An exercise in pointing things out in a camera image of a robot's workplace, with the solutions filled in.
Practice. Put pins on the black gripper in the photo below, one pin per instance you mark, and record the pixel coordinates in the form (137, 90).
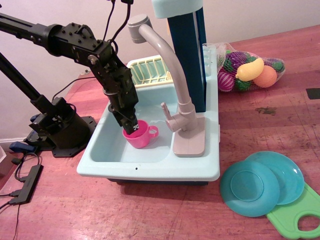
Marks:
(118, 86)

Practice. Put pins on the pink plastic toy cup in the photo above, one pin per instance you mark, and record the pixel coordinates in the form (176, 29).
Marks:
(142, 136)

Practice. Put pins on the light blue toy sink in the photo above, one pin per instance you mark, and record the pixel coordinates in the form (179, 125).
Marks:
(109, 155)

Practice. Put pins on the yellow dish rack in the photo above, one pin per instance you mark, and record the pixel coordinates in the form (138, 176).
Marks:
(149, 71)

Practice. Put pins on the grey toy faucet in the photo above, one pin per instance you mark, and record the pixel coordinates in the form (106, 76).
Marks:
(188, 127)

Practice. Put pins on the purple striped toy fruit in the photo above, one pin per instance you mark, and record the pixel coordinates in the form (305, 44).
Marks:
(225, 81)

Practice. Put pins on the blue clamp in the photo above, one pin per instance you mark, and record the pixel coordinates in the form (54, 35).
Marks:
(19, 147)

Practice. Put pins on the dark blue water tower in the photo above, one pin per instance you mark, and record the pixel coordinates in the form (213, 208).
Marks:
(186, 25)

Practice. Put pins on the mesh bag of toy fruit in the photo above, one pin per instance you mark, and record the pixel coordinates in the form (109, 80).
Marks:
(228, 59)

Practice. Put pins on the black USB hub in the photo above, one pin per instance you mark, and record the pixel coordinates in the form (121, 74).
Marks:
(25, 194)

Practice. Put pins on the yellow toy mango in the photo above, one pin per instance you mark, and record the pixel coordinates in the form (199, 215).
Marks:
(249, 71)

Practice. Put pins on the front teal plate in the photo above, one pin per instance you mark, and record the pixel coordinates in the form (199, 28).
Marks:
(249, 188)

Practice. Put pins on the teal plate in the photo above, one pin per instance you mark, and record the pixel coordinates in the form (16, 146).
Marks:
(249, 188)
(289, 175)

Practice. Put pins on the orange toy fruit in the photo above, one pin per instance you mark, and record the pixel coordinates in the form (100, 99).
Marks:
(267, 77)

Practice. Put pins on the rear teal plate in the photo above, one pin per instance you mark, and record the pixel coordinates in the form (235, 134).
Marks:
(289, 175)

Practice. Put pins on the green cutting board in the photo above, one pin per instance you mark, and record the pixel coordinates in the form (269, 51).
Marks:
(285, 218)

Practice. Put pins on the black tape patch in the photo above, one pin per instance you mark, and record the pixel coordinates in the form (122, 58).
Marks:
(313, 93)

